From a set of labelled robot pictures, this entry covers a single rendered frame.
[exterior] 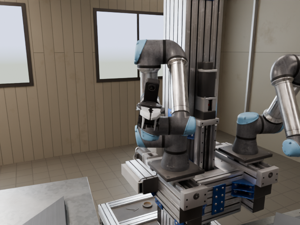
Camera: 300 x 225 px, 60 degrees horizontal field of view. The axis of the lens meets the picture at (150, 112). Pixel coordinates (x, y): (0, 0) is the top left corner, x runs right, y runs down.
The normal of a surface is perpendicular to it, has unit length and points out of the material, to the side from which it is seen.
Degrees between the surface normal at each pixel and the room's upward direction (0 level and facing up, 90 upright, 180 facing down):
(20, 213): 0
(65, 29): 90
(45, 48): 90
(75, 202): 0
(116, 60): 90
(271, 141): 90
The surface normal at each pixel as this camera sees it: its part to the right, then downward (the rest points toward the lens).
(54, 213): 0.00, -0.97
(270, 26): -0.90, 0.10
